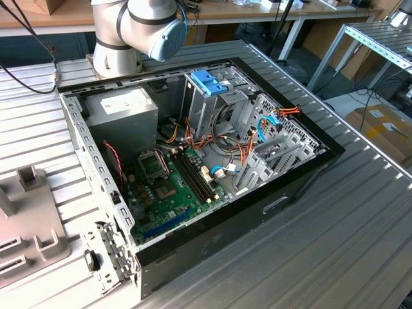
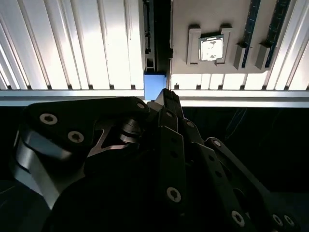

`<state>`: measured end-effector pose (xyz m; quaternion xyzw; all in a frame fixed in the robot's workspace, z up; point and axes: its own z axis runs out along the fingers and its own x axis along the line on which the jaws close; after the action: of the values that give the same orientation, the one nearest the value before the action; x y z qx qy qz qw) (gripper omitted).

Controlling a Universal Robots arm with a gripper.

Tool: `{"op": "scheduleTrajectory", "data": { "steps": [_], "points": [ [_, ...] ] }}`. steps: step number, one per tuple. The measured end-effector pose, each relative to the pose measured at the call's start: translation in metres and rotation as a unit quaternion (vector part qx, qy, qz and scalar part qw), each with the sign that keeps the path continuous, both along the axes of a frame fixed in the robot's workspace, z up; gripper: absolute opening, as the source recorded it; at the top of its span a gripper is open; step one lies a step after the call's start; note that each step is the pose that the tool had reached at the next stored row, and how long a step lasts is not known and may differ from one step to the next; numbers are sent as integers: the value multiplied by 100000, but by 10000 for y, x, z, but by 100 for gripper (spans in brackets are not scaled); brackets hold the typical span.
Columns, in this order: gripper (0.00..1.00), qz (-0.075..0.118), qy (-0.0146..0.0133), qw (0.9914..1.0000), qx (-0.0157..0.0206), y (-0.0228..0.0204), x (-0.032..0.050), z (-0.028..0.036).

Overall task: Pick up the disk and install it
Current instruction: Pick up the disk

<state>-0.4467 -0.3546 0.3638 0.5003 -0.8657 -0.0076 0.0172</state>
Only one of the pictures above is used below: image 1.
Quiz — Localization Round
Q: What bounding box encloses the blue data wire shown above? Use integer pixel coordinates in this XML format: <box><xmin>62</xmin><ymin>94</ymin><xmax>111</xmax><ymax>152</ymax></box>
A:
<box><xmin>256</xmin><ymin>109</ymin><xmax>283</xmax><ymax>144</ymax></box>

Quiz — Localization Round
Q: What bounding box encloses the orange red power wire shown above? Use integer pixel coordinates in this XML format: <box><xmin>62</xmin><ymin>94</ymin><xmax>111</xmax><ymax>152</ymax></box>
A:
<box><xmin>275</xmin><ymin>105</ymin><xmax>302</xmax><ymax>119</ymax></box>

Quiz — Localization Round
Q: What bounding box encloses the grey metal disk bay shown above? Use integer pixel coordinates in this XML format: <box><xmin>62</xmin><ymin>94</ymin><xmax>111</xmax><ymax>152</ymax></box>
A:
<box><xmin>232</xmin><ymin>93</ymin><xmax>326</xmax><ymax>196</ymax></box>

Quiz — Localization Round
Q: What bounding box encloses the black RAM slot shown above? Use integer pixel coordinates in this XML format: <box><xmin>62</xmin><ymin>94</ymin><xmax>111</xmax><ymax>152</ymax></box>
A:
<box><xmin>169</xmin><ymin>151</ymin><xmax>210</xmax><ymax>204</ymax></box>
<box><xmin>177</xmin><ymin>147</ymin><xmax>217</xmax><ymax>200</ymax></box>

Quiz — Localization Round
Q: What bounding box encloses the grey metal drive cage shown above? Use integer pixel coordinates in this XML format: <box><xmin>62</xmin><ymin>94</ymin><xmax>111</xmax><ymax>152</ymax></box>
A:
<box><xmin>179</xmin><ymin>71</ymin><xmax>258</xmax><ymax>144</ymax></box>

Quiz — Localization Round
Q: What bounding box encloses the metal socket cover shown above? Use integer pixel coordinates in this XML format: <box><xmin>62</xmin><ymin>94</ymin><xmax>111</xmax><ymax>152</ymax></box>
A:
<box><xmin>137</xmin><ymin>149</ymin><xmax>171</xmax><ymax>182</ymax></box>

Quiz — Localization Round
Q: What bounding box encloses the CPU socket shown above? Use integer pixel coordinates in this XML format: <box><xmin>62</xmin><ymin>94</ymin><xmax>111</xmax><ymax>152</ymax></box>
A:
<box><xmin>153</xmin><ymin>178</ymin><xmax>179</xmax><ymax>201</ymax></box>

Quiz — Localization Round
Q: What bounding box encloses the green motherboard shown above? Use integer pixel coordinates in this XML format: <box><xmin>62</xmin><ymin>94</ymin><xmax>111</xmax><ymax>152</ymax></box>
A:
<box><xmin>124</xmin><ymin>144</ymin><xmax>231</xmax><ymax>247</ymax></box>

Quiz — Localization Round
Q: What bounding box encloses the blue plastic drive latch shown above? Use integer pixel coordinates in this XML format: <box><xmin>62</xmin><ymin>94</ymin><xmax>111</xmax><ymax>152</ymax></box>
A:
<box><xmin>189</xmin><ymin>70</ymin><xmax>229</xmax><ymax>97</ymax></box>

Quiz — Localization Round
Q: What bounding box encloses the open black PC case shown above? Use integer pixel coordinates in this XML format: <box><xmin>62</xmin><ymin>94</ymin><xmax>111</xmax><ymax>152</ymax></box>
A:
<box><xmin>57</xmin><ymin>57</ymin><xmax>347</xmax><ymax>301</ymax></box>

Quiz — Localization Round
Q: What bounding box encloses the blue expansion slot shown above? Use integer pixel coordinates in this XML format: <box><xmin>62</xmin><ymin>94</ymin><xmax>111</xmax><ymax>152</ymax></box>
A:
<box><xmin>142</xmin><ymin>207</ymin><xmax>194</xmax><ymax>243</ymax></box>

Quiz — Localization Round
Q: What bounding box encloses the grey power supply unit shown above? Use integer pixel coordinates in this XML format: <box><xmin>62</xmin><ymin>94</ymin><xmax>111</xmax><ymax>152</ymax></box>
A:
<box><xmin>82</xmin><ymin>85</ymin><xmax>160</xmax><ymax>168</ymax></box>

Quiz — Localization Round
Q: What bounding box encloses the wooden desk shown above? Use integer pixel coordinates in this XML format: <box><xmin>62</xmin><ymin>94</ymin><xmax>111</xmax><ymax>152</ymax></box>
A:
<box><xmin>0</xmin><ymin>0</ymin><xmax>384</xmax><ymax>36</ymax></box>

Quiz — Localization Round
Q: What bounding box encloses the black case release latch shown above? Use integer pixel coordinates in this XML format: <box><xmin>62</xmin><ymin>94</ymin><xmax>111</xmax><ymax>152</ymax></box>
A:
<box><xmin>82</xmin><ymin>248</ymin><xmax>101</xmax><ymax>273</ymax></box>

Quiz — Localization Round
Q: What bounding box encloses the cardboard box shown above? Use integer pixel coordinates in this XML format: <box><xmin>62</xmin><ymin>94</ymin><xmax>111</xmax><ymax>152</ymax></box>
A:
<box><xmin>346</xmin><ymin>102</ymin><xmax>412</xmax><ymax>168</ymax></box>

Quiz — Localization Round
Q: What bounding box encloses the grey parts rack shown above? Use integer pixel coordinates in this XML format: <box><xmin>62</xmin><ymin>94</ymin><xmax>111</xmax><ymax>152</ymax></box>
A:
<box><xmin>0</xmin><ymin>164</ymin><xmax>74</xmax><ymax>289</ymax></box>

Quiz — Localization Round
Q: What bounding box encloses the brown wooden box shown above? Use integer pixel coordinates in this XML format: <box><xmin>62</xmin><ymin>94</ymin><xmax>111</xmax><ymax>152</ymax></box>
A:
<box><xmin>33</xmin><ymin>0</ymin><xmax>64</xmax><ymax>15</ymax></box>

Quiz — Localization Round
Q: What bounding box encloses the blue wire with white label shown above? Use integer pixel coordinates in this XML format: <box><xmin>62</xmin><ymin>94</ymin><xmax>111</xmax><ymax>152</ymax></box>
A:
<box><xmin>210</xmin><ymin>164</ymin><xmax>241</xmax><ymax>177</ymax></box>

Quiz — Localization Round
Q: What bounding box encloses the orange yellow wire bundle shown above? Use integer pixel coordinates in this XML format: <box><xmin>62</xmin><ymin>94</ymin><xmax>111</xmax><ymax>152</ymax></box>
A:
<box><xmin>156</xmin><ymin>115</ymin><xmax>258</xmax><ymax>170</ymax></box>

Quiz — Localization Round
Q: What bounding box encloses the red black twisted wire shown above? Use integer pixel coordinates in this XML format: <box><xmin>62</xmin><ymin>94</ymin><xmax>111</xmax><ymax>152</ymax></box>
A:
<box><xmin>102</xmin><ymin>139</ymin><xmax>127</xmax><ymax>196</ymax></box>

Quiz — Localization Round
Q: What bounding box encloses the metal frame table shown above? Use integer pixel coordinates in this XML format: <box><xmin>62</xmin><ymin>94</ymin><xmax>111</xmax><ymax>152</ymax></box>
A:
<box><xmin>307</xmin><ymin>22</ymin><xmax>412</xmax><ymax>94</ymax></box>

